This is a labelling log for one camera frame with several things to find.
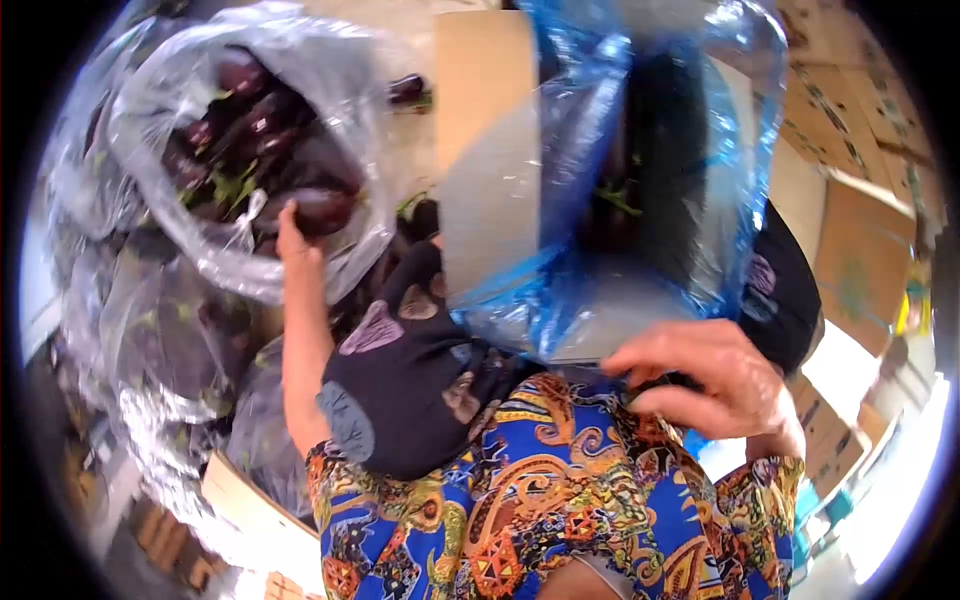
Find person's left hand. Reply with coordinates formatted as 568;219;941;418
275;198;326;266

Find person's right hand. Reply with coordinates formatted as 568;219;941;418
600;318;808;461

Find person's left fingers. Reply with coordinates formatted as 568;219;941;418
275;198;305;247

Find person's right index finger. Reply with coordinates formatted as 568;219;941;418
600;346;702;385

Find person's right thumb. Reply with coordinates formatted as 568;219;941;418
627;390;710;441

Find glossy purple eggplant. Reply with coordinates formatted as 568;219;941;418
255;187;358;243
386;72;429;107
396;196;443;246

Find blue plastic bag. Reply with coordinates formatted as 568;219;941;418
448;0;790;369

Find pile of dark eggplants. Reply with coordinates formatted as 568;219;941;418
159;48;369;256

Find person's body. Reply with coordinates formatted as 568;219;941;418
305;371;796;600

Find open clear plastic bag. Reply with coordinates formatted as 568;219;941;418
105;2;410;306

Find heap of bagged eggplants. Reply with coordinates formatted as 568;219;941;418
41;0;320;522

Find person's legs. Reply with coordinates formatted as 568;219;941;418
315;198;826;483

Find brown cardboard box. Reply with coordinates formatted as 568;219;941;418
432;7;760;363

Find plain cardboard sheet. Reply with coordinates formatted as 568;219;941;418
199;448;325;595

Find stack of printed flat cartons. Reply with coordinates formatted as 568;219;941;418
774;0;942;360

